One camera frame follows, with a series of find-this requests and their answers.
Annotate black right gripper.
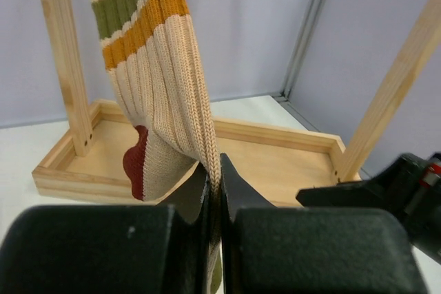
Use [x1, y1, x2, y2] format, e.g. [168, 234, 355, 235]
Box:
[296, 152, 440, 263]

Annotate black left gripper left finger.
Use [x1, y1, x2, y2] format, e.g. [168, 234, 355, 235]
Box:
[1, 166, 210, 293]

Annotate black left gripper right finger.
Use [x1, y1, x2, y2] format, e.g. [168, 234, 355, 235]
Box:
[221, 154, 427, 293]

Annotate wooden rack with tray base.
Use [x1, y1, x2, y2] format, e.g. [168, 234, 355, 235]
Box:
[32, 0, 440, 207]

